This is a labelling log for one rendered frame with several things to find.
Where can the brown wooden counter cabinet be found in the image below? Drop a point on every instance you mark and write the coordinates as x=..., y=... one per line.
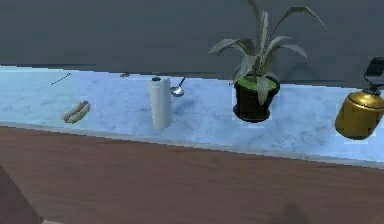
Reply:
x=186, y=180

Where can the white paper towel roll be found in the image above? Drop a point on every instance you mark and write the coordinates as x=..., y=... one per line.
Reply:
x=160, y=103

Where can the house plant in black pot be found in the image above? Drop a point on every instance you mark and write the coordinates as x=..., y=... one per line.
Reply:
x=253, y=96

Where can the hot dog in bun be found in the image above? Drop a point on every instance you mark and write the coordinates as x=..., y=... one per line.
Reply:
x=76, y=112

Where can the thin dark utensil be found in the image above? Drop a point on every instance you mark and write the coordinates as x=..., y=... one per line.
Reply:
x=60, y=79

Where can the small grey round object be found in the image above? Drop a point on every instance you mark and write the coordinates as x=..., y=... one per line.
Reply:
x=125, y=75

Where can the silver ladle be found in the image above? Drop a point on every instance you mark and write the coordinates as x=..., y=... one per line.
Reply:
x=177, y=90

